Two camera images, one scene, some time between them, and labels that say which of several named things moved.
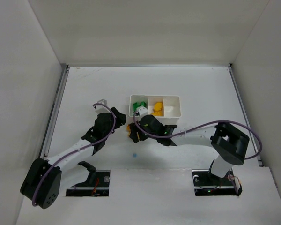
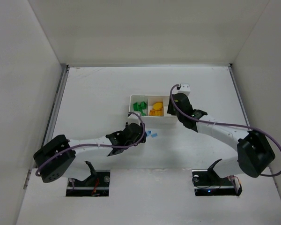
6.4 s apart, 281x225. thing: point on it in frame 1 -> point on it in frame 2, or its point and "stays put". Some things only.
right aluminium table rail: (243, 110) stays put
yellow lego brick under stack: (160, 113) stays put
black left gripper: (117, 116) -> (137, 132)
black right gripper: (136, 132) -> (176, 106)
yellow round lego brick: (158, 106) stays put
